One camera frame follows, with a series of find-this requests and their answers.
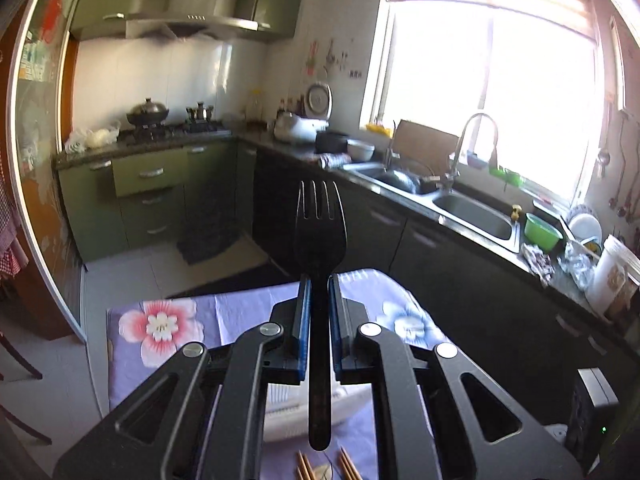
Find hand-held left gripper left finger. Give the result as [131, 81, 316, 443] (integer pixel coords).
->
[52, 274, 313, 480]

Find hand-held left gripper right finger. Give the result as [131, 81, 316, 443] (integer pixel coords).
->
[327, 275, 583, 480]

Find white utensil holder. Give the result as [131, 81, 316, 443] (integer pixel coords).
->
[265, 382, 373, 443]

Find black plastic fork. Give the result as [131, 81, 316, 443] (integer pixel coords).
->
[294, 180, 347, 451]

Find purple floral tablecloth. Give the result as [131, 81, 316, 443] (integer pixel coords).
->
[106, 268, 461, 480]

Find dark floor mat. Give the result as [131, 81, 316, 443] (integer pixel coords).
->
[176, 220, 246, 265]

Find dark under-sink cabinets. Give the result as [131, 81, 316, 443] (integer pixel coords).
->
[252, 147, 640, 411]

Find dark pan in sink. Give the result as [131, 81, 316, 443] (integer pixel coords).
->
[382, 169, 436, 195]

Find steel double sink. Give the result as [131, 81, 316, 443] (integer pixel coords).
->
[345, 162, 521, 253]

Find white bowl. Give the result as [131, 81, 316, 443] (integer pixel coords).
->
[347, 140, 376, 162]

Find black cooker pot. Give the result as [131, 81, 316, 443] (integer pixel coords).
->
[315, 131, 349, 154]

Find white rice cooker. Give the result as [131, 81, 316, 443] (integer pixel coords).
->
[274, 81, 333, 143]

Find brown cutting board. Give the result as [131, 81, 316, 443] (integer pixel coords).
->
[395, 120, 460, 173]

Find patterned dish rag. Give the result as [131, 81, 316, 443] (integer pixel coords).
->
[520, 242, 556, 286]

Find steel kitchen faucet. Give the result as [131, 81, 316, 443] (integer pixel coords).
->
[442, 112, 499, 193]

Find green lower drawer cabinets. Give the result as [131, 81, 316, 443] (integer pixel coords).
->
[57, 140, 256, 261]

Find yellow oil bottle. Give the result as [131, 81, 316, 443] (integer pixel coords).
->
[246, 90, 265, 126]

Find green plastic bowl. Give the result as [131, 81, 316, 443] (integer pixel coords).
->
[524, 212, 563, 252]

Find green soap tray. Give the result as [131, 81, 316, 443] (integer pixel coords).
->
[490, 166, 526, 186]

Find black gas stove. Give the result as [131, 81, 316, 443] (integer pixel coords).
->
[120, 120, 231, 146]

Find crumpled clear plastic bag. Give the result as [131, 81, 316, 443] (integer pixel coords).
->
[557, 242, 596, 291]

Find dark wok with lid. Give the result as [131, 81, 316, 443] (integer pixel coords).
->
[126, 97, 170, 128]

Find black box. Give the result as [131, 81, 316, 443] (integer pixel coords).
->
[565, 367, 621, 466]

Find white plate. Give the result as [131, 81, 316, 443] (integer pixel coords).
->
[567, 205, 603, 241]

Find white plastic container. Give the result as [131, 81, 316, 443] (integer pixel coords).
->
[587, 234, 640, 316]

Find white plastic bags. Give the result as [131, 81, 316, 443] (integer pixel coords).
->
[65, 122, 121, 153]

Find dark wooden chair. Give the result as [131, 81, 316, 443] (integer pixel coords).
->
[0, 330, 53, 446]

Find white framed window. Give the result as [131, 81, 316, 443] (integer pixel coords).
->
[360, 0, 606, 211]

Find red checkered apron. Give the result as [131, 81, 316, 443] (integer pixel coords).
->
[0, 170, 33, 278]

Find glass sliding door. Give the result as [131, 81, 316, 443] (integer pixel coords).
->
[10, 0, 93, 341]

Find steel range hood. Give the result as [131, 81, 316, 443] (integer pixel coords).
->
[125, 0, 261, 41]

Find wall stickers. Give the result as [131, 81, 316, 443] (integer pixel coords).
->
[305, 37, 353, 73]

